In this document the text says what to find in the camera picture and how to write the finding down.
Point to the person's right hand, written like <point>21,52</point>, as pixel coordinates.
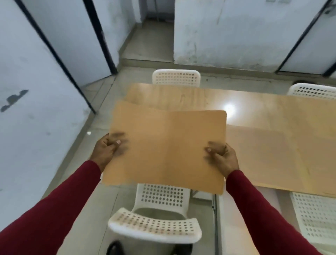
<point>227,160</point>

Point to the person's left hand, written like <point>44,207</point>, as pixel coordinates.
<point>103,153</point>

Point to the person's left thumb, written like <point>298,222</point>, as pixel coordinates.
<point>115,144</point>

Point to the person's right thumb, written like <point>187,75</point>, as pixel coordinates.
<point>213,150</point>

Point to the brown rectangular table mat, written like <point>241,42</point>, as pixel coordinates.
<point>321,163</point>
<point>168,147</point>
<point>262,155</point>

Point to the person's right forearm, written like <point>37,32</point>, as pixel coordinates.
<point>262,218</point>

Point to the person's left forearm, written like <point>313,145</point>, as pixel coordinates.
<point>49,212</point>

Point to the grey metal table leg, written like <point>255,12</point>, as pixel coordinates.
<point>215,223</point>

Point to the white perforated plastic chair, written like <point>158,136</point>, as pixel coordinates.
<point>315,218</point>
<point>157,220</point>
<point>313,91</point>
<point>176,78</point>

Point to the black door frame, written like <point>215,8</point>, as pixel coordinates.
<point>56,56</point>
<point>304,34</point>
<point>101,36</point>

